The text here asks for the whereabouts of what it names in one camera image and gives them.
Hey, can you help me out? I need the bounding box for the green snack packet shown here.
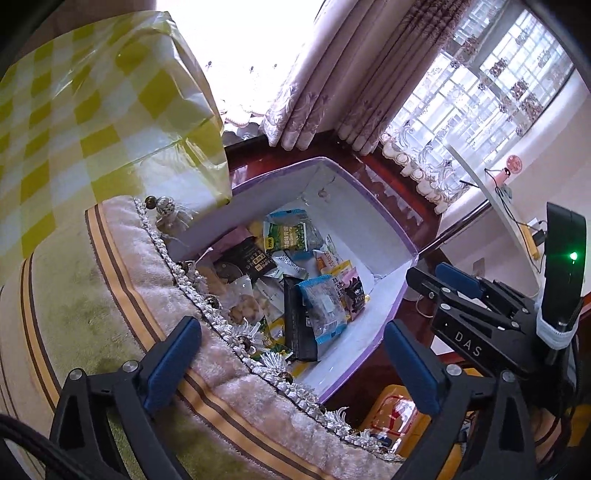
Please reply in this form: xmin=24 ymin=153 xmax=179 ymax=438
xmin=262 ymin=220 xmax=311 ymax=254

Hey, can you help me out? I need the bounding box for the white and orange snack packet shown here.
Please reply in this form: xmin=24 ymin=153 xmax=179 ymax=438
xmin=313 ymin=234 xmax=354 ymax=280

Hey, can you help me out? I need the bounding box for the black braided cable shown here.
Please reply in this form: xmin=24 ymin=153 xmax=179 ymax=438
xmin=0 ymin=413 xmax=49 ymax=480

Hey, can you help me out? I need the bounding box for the white box with purple rim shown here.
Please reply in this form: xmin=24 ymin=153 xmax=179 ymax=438
xmin=166 ymin=156 xmax=420 ymax=404

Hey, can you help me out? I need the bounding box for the yellow stick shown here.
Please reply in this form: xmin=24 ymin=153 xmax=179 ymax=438
xmin=522 ymin=222 xmax=541 ymax=259

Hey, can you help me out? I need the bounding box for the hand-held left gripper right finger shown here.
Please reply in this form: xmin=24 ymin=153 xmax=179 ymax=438
xmin=384 ymin=320 xmax=542 ymax=480

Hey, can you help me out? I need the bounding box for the pink floral drape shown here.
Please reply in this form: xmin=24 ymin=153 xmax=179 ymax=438
xmin=259 ymin=0 xmax=444 ymax=155

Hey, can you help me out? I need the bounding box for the striped fringed blanket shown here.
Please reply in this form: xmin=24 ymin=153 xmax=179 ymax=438
xmin=0 ymin=194 xmax=402 ymax=480

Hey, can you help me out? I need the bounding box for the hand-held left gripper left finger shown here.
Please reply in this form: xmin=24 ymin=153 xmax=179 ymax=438
xmin=48 ymin=316 xmax=204 ymax=480

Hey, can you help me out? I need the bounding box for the yellow checked tablecloth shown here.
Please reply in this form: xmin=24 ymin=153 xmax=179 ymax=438
xmin=0 ymin=11 xmax=232 ymax=287

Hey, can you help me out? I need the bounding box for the black and pink snack packet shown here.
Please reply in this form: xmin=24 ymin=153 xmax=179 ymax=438
xmin=339 ymin=272 xmax=368 ymax=321

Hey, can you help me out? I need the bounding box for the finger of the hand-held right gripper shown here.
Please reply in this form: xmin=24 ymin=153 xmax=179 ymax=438
xmin=405 ymin=266 xmax=511 ymax=332
xmin=435 ymin=261 xmax=537 ymax=320

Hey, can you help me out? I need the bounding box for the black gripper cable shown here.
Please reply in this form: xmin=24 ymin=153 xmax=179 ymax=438
xmin=549 ymin=337 xmax=585 ymax=462

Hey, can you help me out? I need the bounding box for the long black snack packet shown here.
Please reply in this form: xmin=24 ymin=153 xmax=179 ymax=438
xmin=283 ymin=274 xmax=320 ymax=363

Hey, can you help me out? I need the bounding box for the floral lace curtain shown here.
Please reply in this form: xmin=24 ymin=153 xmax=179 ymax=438
xmin=379 ymin=9 xmax=575 ymax=215

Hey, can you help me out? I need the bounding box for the white packet with green edge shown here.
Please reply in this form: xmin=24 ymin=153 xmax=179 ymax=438
xmin=272 ymin=251 xmax=309 ymax=281

